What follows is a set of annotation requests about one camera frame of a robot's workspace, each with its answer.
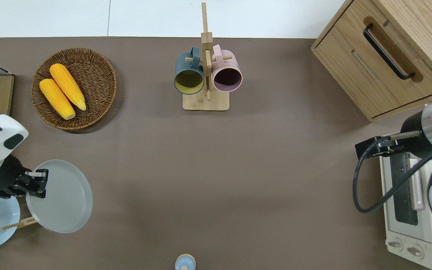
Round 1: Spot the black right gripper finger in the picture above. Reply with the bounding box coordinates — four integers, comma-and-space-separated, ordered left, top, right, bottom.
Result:
355, 136, 382, 161

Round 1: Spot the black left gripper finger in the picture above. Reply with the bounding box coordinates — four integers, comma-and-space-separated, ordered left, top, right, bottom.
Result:
25, 184, 48, 199
28, 169, 49, 185

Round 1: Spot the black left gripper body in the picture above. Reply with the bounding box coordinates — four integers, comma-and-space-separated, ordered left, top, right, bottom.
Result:
0, 154, 29, 200

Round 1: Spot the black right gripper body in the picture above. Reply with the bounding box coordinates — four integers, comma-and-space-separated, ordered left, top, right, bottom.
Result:
380, 111, 432, 160

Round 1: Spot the gray plate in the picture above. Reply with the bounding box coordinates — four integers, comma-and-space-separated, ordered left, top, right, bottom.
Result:
25, 159, 93, 234

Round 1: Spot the low wooden plate rack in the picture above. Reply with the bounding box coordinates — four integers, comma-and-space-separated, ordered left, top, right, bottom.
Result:
1, 216, 39, 231

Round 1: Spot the yellow corn cob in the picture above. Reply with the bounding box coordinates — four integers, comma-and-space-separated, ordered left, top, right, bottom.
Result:
39, 78, 76, 120
49, 63, 87, 111

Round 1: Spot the wooden drawer cabinet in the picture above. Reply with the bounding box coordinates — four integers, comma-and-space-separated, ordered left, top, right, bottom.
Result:
311, 0, 432, 123

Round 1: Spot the cream toaster oven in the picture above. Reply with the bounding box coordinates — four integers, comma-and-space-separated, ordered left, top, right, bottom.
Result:
379, 151, 432, 270

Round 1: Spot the brown wicker basket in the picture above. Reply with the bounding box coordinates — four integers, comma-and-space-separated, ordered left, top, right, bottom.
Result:
31, 47, 117, 131

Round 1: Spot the pink mug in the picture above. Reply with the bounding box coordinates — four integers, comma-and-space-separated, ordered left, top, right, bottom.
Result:
211, 44, 243, 93

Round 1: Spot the blue lidded jar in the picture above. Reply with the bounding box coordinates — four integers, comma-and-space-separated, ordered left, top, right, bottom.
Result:
174, 254, 197, 270

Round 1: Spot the wooden mug tree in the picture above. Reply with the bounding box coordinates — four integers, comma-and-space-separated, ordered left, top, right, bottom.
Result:
183, 2, 233, 111

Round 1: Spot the dark teal mug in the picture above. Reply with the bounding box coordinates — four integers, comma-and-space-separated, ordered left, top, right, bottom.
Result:
174, 46, 205, 95

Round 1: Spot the black cable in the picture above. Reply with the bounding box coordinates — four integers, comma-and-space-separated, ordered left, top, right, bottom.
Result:
352, 136, 432, 214

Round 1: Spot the black cabinet handle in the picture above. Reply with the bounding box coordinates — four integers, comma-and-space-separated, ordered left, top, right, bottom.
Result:
363, 24, 416, 80

